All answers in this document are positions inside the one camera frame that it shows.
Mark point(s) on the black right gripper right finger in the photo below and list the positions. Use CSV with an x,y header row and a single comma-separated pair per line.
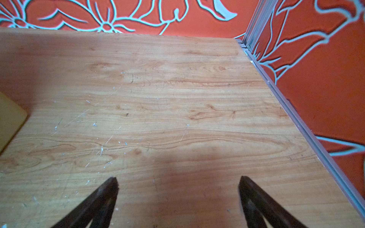
x,y
258,207

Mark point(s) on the aluminium frame rail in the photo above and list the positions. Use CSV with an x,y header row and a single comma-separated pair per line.
x,y
311,54

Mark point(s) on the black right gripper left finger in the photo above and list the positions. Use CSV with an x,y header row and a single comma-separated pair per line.
x,y
96,210

